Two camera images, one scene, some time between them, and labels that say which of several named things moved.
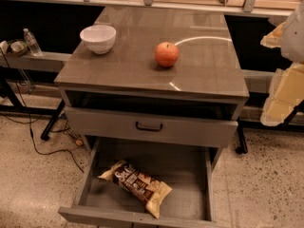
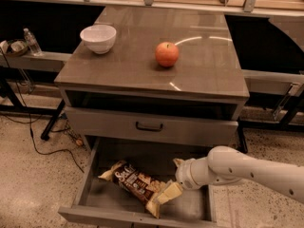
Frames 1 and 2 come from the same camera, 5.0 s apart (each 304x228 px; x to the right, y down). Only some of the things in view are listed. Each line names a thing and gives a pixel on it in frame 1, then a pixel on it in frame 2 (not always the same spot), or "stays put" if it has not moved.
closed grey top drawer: (149, 128) stays put
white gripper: (294, 39) -> (184, 175)
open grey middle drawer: (187, 170) stays put
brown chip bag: (147, 190) stays put
